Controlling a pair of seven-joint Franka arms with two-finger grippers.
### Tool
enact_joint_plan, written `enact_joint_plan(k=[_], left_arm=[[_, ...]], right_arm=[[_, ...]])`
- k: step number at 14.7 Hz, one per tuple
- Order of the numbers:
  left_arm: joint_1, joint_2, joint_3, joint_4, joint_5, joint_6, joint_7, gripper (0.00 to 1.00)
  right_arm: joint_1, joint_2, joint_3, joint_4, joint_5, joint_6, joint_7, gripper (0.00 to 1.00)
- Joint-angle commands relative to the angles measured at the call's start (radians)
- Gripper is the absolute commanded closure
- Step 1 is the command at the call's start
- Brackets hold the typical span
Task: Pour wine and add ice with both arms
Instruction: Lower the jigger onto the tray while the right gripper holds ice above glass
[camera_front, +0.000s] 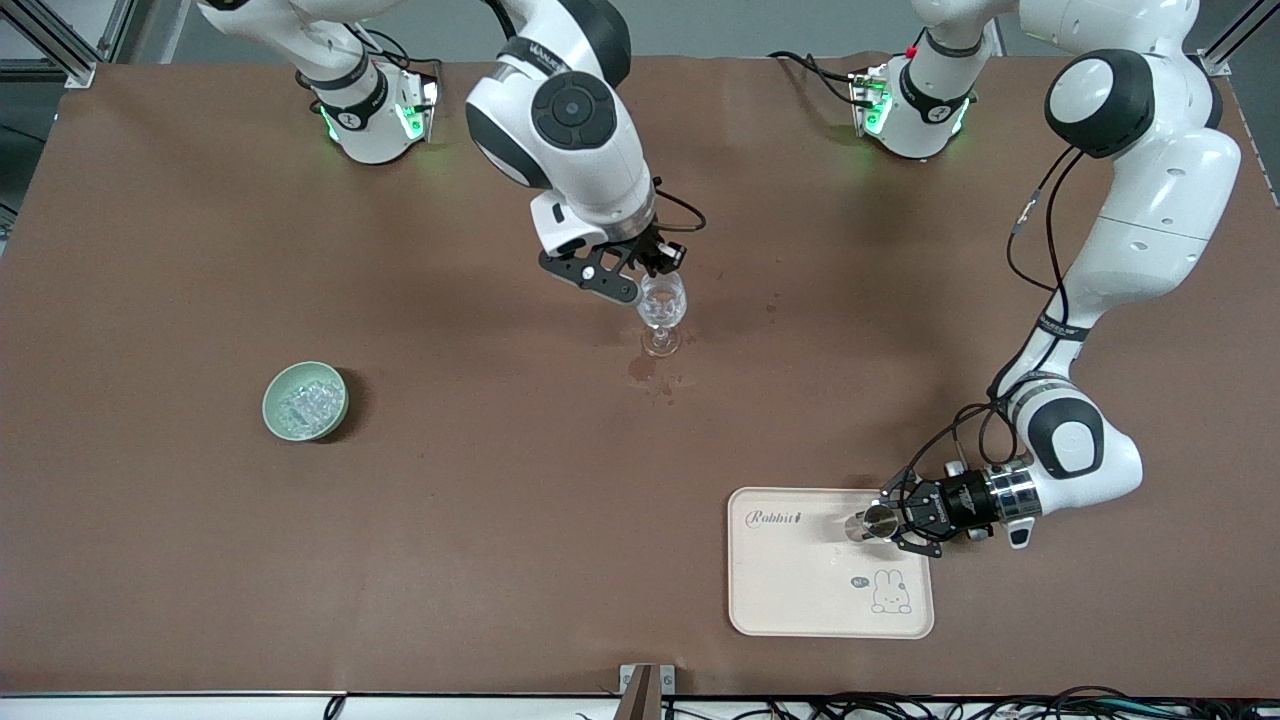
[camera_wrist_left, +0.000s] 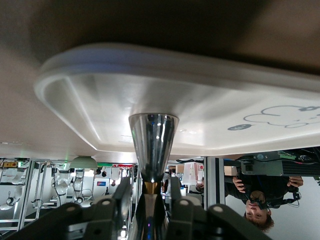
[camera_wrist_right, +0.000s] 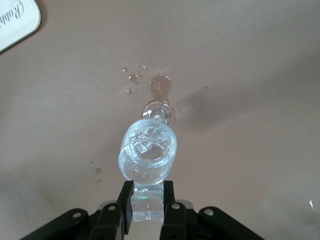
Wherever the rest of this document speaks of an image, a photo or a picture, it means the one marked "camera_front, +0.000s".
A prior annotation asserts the steel double-ended jigger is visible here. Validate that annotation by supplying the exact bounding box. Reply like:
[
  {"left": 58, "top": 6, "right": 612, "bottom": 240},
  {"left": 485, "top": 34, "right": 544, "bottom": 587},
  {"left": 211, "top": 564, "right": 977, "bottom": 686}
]
[{"left": 845, "top": 504, "right": 901, "bottom": 544}]

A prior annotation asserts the clear stemmed wine glass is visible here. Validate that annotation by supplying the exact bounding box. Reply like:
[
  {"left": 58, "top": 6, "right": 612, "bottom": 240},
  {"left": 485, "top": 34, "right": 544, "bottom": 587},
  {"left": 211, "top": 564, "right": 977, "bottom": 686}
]
[{"left": 636, "top": 270, "right": 691, "bottom": 358}]

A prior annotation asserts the cream tray with rabbit print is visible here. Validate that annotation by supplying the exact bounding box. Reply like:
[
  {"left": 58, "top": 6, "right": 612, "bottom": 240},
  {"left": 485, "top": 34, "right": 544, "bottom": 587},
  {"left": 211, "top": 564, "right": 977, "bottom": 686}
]
[{"left": 727, "top": 487, "right": 936, "bottom": 640}]

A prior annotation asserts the brown paper table cover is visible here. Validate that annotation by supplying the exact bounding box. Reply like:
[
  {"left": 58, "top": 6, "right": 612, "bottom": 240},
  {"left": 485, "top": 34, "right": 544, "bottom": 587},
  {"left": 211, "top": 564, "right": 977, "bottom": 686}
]
[{"left": 0, "top": 52, "right": 1280, "bottom": 698}]

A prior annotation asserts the pale green ceramic bowl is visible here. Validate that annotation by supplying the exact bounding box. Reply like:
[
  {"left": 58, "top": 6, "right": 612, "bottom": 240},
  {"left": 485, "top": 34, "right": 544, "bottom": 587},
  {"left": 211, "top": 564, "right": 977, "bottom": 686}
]
[{"left": 262, "top": 361, "right": 349, "bottom": 442}]

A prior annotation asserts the black cable tangle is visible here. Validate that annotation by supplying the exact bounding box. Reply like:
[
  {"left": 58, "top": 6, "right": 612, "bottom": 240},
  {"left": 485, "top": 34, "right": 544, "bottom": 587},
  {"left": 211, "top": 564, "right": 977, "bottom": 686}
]
[{"left": 662, "top": 685, "right": 1280, "bottom": 720}]

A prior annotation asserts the metal base connector bracket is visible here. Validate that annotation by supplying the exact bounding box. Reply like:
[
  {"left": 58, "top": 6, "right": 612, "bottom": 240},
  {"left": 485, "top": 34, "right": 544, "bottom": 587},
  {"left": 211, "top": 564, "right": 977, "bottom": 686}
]
[
  {"left": 850, "top": 65, "right": 891, "bottom": 136},
  {"left": 395, "top": 72, "right": 442, "bottom": 143}
]

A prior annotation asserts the black base power cable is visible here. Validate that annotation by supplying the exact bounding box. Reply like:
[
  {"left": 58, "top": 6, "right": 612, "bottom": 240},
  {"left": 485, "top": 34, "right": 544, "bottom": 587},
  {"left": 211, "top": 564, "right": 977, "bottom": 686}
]
[
  {"left": 375, "top": 48, "right": 443, "bottom": 83},
  {"left": 768, "top": 50, "right": 863, "bottom": 106}
]

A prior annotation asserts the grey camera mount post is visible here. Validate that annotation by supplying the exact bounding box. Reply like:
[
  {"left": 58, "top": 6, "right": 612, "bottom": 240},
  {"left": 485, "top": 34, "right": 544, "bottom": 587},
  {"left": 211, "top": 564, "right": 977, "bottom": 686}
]
[{"left": 621, "top": 667, "right": 662, "bottom": 720}]

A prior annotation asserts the aluminium frame profile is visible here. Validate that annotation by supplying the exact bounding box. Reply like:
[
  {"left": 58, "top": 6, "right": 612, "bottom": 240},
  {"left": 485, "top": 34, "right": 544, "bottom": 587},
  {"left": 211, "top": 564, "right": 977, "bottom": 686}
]
[
  {"left": 0, "top": 0, "right": 98, "bottom": 89},
  {"left": 1198, "top": 0, "right": 1280, "bottom": 77},
  {"left": 95, "top": 0, "right": 151, "bottom": 63}
]

